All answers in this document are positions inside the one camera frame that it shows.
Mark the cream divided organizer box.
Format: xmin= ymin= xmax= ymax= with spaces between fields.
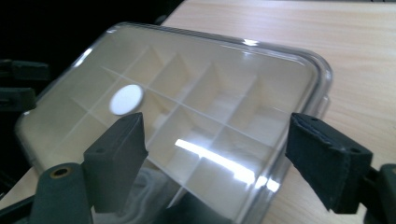
xmin=17 ymin=24 xmax=321 ymax=224

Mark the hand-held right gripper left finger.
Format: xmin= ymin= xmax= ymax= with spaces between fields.
xmin=82 ymin=111 xmax=149 ymax=216

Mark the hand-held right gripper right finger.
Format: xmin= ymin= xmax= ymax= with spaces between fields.
xmin=284 ymin=112 xmax=374 ymax=215

